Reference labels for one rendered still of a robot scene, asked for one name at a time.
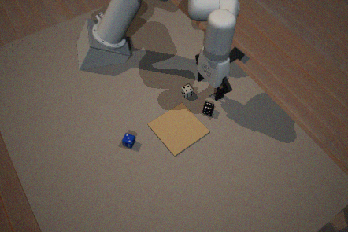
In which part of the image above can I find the tan mat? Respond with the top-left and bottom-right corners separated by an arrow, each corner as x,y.
147,103 -> 210,156

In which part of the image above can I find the white die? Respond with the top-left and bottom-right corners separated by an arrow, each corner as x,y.
181,85 -> 193,98

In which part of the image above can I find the black die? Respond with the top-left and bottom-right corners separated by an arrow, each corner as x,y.
202,102 -> 214,116

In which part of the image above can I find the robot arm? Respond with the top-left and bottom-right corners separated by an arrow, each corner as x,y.
92,0 -> 250,64

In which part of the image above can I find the blue die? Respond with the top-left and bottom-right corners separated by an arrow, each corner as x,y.
122,133 -> 135,148

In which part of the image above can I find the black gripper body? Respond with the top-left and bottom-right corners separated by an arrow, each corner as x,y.
197,47 -> 230,88

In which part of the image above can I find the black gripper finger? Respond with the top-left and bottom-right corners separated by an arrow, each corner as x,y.
215,76 -> 232,101
195,54 -> 204,82

